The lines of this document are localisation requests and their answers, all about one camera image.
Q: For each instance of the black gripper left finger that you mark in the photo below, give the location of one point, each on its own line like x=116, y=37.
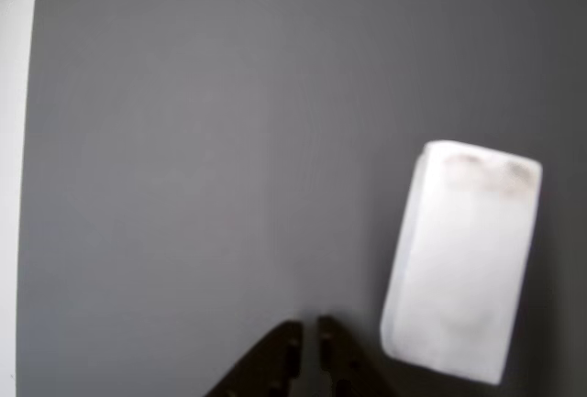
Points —
x=275, y=360

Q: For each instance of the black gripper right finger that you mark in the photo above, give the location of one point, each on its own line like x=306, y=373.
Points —
x=344, y=365

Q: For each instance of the white rectangular block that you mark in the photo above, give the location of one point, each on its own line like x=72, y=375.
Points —
x=463, y=268

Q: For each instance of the grey table mat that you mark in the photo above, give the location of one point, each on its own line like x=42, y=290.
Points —
x=229, y=140

